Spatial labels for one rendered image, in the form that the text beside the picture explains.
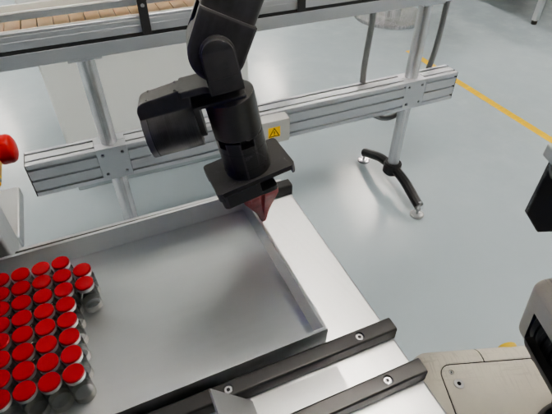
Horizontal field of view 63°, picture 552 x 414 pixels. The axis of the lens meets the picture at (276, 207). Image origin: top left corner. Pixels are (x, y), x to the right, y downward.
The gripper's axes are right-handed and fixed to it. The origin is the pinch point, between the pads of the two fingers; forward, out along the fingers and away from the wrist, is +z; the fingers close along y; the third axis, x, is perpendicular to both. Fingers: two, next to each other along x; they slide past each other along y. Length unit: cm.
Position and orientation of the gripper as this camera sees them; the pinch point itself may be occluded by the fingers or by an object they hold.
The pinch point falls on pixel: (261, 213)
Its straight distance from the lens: 63.1
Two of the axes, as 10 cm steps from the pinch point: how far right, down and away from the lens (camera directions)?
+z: 1.6, 6.9, 7.1
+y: -9.0, 4.0, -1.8
